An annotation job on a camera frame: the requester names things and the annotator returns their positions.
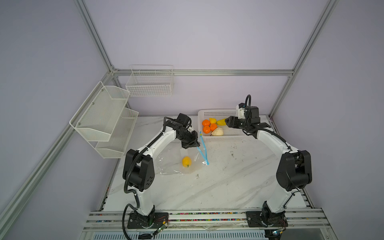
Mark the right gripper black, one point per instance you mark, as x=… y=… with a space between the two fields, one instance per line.
x=232 y=120

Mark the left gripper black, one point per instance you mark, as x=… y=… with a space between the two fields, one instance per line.
x=193 y=143

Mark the white plastic perforated basket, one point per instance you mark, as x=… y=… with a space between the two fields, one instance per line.
x=229 y=134

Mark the round yellow fruit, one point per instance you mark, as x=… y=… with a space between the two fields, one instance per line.
x=186 y=162

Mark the clear zip top bag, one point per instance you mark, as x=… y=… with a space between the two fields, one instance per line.
x=175 y=160

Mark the orange tangerine front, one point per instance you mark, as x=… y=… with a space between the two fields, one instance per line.
x=206 y=129

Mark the orange tangerine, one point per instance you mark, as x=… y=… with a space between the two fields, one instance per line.
x=206 y=123
x=213 y=127
x=206 y=129

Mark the white garlic bulb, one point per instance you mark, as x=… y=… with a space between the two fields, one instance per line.
x=218 y=132

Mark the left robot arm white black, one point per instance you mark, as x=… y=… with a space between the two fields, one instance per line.
x=139 y=170

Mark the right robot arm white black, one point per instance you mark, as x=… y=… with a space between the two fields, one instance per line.
x=294 y=171

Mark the orange tangerine back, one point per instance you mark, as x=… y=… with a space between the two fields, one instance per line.
x=206 y=123

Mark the small yellow lemon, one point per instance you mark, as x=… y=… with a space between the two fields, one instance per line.
x=212 y=120

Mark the lower white mesh shelf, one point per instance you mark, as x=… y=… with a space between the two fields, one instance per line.
x=116 y=147

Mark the white mesh shelf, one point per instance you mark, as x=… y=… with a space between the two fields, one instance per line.
x=97 y=117
x=116 y=147

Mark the upper white mesh shelf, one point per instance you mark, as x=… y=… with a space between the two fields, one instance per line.
x=97 y=117

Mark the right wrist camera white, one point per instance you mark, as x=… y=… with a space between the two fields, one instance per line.
x=241 y=108

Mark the white wire wall basket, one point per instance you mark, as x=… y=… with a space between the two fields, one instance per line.
x=151 y=81

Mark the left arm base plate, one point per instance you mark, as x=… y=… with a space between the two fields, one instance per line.
x=152 y=221

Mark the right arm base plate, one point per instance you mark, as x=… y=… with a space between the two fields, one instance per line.
x=260 y=219

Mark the aluminium front rail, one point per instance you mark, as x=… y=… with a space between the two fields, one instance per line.
x=306 y=218

